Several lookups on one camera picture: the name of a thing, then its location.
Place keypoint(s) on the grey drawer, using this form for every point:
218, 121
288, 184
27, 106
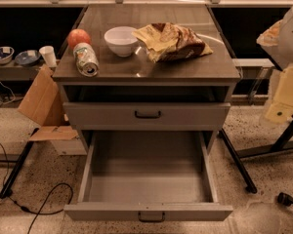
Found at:
148, 177
146, 116

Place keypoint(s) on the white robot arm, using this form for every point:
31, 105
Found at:
277, 41

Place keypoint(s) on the grey drawer cabinet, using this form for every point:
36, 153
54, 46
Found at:
208, 79

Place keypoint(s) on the grey top drawer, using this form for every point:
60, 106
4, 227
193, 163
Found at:
146, 116

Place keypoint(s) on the yellow brown chip bag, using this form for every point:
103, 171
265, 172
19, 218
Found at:
167, 42

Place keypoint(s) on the green soda can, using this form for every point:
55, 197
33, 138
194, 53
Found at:
86, 60

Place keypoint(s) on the white bowl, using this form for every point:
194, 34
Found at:
121, 40

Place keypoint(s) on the red apple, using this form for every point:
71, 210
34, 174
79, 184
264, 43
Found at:
77, 36

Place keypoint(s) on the cardboard box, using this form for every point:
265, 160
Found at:
43, 105

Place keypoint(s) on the white paper cup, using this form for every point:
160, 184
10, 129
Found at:
48, 54

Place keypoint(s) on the blue patterned bowl right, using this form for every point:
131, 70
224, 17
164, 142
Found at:
28, 58

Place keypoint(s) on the blue patterned bowl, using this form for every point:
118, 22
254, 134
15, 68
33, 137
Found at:
6, 55
28, 58

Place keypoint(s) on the black right stand leg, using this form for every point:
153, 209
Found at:
250, 186

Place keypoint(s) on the black stand leg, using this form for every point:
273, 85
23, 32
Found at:
8, 184
250, 186

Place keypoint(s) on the blue patterned bowl left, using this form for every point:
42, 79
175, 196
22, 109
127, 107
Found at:
6, 55

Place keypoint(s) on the black left stand leg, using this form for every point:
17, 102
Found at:
8, 184

